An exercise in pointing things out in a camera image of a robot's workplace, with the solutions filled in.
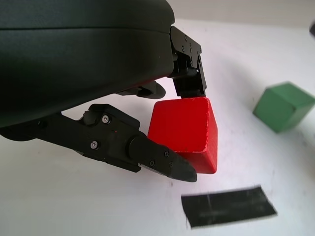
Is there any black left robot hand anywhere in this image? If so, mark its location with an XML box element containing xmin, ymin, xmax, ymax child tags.
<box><xmin>0</xmin><ymin>0</ymin><xmax>207</xmax><ymax>183</ymax></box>

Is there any green wooden cube block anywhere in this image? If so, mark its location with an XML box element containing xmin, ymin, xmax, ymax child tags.
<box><xmin>252</xmin><ymin>81</ymin><xmax>315</xmax><ymax>134</ymax></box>

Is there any red wooden cube block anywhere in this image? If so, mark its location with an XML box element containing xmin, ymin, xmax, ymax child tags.
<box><xmin>147</xmin><ymin>97</ymin><xmax>219</xmax><ymax>174</ymax></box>

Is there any black tape strip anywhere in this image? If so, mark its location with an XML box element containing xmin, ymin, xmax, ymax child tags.
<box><xmin>181</xmin><ymin>184</ymin><xmax>278</xmax><ymax>229</ymax></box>

